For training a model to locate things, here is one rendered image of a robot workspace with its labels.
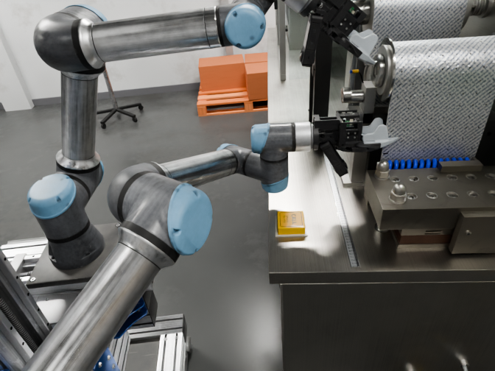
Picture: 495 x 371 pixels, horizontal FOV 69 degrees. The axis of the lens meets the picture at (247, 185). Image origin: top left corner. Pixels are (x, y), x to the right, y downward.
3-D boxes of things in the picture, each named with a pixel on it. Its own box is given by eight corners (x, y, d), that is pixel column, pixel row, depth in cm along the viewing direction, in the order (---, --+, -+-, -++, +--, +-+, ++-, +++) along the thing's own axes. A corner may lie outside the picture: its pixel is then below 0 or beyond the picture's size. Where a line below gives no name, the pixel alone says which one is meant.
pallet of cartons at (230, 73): (289, 83, 438) (289, 48, 415) (302, 107, 378) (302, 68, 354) (199, 92, 435) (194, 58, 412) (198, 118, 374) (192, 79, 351)
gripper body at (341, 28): (370, 17, 77) (327, -21, 74) (341, 51, 81) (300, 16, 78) (362, 10, 83) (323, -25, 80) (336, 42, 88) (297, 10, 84)
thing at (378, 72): (369, 79, 93) (373, 50, 88) (377, 79, 93) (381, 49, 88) (376, 91, 87) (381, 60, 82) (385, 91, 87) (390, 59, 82)
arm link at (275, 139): (253, 146, 99) (250, 118, 94) (293, 145, 98) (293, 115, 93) (252, 162, 92) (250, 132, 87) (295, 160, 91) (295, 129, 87)
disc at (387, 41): (372, 89, 98) (380, 30, 89) (374, 88, 98) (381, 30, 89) (387, 111, 86) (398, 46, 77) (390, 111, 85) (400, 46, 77)
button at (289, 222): (277, 217, 99) (277, 210, 98) (303, 216, 99) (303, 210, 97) (278, 235, 94) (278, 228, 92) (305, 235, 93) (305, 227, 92)
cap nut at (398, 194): (386, 194, 83) (389, 178, 81) (403, 194, 83) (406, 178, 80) (390, 205, 80) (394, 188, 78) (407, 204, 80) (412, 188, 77)
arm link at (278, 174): (261, 174, 108) (258, 140, 101) (294, 184, 102) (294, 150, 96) (245, 187, 103) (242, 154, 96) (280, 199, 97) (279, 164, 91)
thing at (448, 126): (379, 163, 96) (390, 96, 85) (472, 160, 94) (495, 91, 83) (380, 164, 95) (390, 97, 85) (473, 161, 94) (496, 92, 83)
